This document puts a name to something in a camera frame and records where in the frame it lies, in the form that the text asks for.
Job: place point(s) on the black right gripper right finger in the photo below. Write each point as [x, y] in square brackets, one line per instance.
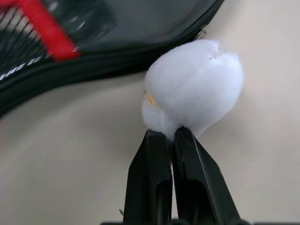
[199, 178]

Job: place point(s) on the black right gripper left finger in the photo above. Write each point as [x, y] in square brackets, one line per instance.
[147, 175]

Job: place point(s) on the white fluffy plush zipper charm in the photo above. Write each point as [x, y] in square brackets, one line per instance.
[194, 89]

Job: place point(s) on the black and red paddle case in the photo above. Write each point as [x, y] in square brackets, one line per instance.
[117, 35]

